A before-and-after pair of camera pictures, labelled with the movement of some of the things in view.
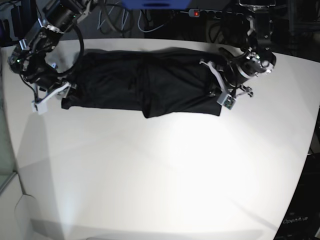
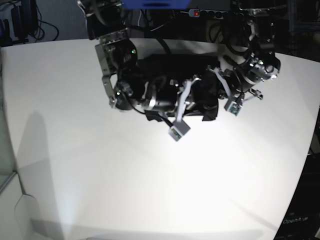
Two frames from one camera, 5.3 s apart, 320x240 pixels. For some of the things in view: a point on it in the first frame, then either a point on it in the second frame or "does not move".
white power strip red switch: [204, 13] does not move
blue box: [156, 4] does not move
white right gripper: [225, 98] -> [234, 105]
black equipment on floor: [23, 16] does not move
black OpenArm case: [302, 221] does not move
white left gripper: [41, 107] -> [179, 128]
